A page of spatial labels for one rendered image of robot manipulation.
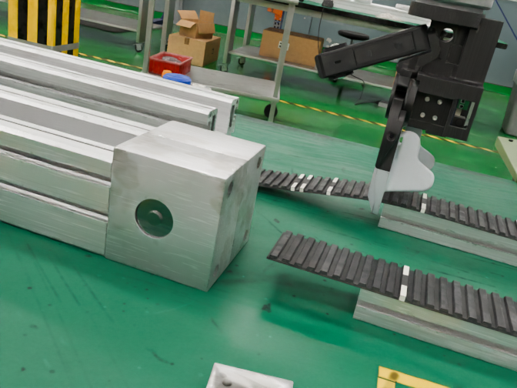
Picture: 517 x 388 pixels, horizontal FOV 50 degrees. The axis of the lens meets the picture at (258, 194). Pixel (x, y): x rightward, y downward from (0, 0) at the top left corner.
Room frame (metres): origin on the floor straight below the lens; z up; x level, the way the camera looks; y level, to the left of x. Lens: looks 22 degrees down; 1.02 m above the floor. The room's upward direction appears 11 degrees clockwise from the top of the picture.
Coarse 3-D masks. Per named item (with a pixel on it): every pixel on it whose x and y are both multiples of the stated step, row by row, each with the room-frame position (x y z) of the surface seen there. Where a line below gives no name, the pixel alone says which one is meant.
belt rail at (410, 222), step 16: (384, 208) 0.55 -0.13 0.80; (400, 208) 0.54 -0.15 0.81; (384, 224) 0.55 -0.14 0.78; (400, 224) 0.54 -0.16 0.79; (416, 224) 0.55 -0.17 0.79; (432, 224) 0.54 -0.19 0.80; (448, 224) 0.53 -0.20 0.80; (432, 240) 0.53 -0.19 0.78; (448, 240) 0.53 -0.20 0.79; (464, 240) 0.53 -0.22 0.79; (480, 240) 0.53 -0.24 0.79; (496, 240) 0.52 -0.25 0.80; (512, 240) 0.52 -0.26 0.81; (496, 256) 0.52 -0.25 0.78; (512, 256) 0.52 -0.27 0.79
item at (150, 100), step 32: (0, 64) 0.63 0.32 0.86; (32, 64) 0.62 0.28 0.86; (64, 64) 0.69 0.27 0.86; (96, 64) 0.69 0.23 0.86; (64, 96) 0.61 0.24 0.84; (96, 96) 0.61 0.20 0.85; (128, 96) 0.59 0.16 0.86; (160, 96) 0.59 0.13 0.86; (192, 96) 0.65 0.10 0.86; (224, 96) 0.65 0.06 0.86; (224, 128) 0.64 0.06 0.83
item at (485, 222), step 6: (480, 210) 0.56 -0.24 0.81; (480, 216) 0.55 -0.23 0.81; (486, 216) 0.55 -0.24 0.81; (492, 216) 0.56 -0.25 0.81; (480, 222) 0.53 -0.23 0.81; (486, 222) 0.54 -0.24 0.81; (492, 222) 0.54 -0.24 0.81; (480, 228) 0.52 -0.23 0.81; (486, 228) 0.52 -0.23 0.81; (492, 228) 0.52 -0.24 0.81
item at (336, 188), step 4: (332, 180) 0.60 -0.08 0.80; (336, 180) 0.60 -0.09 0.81; (340, 180) 0.60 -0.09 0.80; (344, 180) 0.60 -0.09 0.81; (332, 184) 0.58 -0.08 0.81; (336, 184) 0.59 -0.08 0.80; (340, 184) 0.58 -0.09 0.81; (344, 184) 0.58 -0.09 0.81; (328, 188) 0.57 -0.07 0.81; (332, 188) 0.57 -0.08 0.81; (336, 188) 0.58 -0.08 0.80; (340, 188) 0.57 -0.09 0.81; (344, 188) 0.58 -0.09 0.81; (324, 192) 0.56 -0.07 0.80; (328, 192) 0.56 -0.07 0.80; (332, 192) 0.56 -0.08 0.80; (336, 192) 0.56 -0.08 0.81; (340, 192) 0.56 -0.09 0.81; (340, 196) 0.55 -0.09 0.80
